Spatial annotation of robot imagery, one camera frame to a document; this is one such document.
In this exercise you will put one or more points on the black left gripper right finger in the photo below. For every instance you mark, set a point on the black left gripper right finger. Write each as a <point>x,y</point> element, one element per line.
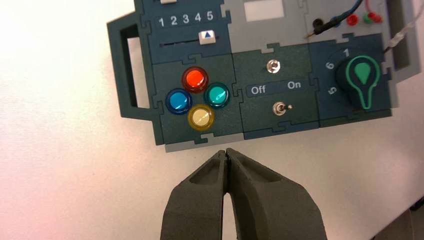
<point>271,208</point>

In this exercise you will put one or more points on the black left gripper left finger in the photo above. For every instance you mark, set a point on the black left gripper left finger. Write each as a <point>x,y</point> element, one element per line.
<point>195,208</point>

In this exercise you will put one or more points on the dark knob with green pointer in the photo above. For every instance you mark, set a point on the dark knob with green pointer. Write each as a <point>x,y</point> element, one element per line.
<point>362,73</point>

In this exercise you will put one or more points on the yellow round push button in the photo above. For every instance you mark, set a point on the yellow round push button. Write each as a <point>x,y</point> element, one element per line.
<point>201,117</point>

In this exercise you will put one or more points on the blue round push button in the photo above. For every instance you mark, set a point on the blue round push button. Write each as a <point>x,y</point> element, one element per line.
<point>179,101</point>

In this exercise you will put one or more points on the dark blue grey control box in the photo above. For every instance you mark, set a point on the dark blue grey control box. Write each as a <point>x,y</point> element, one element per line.
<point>275,96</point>

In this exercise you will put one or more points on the teal round push button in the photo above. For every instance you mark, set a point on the teal round push button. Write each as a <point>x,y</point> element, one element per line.
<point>217,95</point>

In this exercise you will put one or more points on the orange red round push button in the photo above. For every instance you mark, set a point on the orange red round push button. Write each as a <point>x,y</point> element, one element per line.
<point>195,79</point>

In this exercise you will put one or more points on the black banana plug lead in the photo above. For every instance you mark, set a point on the black banana plug lead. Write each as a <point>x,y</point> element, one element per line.
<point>323,27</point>

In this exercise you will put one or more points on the red banana plug lead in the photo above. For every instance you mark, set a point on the red banana plug lead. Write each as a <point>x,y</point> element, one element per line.
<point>352,20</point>

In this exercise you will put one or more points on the white banana plug lead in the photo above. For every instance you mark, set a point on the white banana plug lead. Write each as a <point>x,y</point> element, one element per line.
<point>396,40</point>

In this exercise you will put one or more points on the blue banana plug lead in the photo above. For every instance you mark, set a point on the blue banana plug lead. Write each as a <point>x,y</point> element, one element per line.
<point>351,8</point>

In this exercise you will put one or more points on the metal toggle switch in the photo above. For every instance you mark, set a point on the metal toggle switch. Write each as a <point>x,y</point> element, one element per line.
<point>280,108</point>
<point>273,66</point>

